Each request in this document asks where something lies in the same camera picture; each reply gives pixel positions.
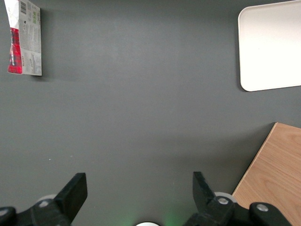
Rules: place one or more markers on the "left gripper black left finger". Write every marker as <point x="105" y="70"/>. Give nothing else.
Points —
<point x="70" y="197"/>

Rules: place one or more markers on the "wooden drawer cabinet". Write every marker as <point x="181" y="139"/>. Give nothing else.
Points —
<point x="277" y="176"/>

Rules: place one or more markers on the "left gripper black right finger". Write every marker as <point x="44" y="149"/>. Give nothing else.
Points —
<point x="207" y="207"/>

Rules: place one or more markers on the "red cookie box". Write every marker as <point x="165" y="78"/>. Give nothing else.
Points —
<point x="30" y="47"/>

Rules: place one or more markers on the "white plastic tray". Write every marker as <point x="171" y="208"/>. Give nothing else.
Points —
<point x="270" y="47"/>

